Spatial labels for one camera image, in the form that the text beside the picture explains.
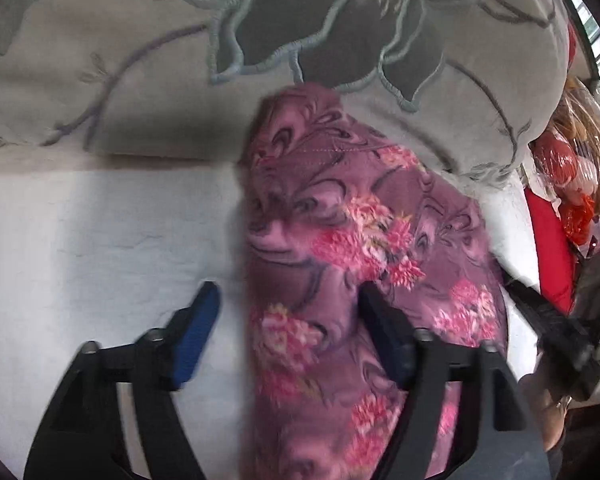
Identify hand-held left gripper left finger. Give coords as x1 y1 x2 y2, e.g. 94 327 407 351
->
24 281 221 480

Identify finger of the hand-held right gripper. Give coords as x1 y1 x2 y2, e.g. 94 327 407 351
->
504 279 572 342

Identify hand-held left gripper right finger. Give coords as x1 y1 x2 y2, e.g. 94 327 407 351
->
360 282 551 480

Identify purple floral garment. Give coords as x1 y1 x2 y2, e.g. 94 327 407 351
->
237 82 511 480

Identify person's right forearm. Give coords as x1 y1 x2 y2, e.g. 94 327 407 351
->
519 360 575 455

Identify red cushion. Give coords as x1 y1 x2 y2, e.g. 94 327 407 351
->
524 187 578 316

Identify white bed sheet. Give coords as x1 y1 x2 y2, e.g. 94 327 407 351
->
0 147 546 480

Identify plastic-wrapped orange items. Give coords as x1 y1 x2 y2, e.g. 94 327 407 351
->
529 77 600 261

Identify grey embroidered flower pillow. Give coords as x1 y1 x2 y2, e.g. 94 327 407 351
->
0 0 572 192

